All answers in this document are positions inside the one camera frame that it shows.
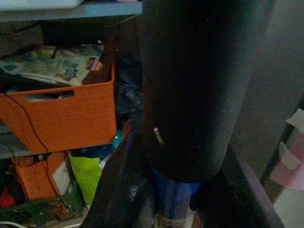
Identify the small orange storage box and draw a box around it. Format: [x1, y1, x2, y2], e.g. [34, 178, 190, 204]
[13, 152, 72, 200]

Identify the lime green bag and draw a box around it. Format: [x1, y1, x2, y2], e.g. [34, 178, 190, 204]
[70, 156, 103, 206]

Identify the green broom with blue handle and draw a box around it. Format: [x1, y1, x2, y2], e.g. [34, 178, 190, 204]
[140, 0, 276, 228]

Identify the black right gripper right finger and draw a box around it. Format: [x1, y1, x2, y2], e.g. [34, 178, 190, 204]
[196, 147, 285, 228]

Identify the white cable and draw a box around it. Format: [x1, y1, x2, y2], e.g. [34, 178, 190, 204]
[0, 220, 22, 228]

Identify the pink and white cloth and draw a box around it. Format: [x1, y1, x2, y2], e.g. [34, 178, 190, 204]
[269, 108, 304, 191]

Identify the patterned pale cloth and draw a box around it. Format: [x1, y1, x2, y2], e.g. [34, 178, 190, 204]
[0, 44, 105, 86]

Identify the large orange storage basket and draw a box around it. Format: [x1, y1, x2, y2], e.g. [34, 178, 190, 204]
[0, 64, 118, 153]

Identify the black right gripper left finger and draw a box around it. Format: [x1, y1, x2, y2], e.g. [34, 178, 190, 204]
[80, 116, 156, 228]

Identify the small red object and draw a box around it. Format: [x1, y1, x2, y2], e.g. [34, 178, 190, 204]
[0, 185, 16, 208]

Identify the grey shelf board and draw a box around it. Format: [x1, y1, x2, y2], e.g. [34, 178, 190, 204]
[0, 1, 143, 22]

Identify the black plastic bag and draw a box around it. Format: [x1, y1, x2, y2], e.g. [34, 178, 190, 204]
[115, 54, 143, 121]

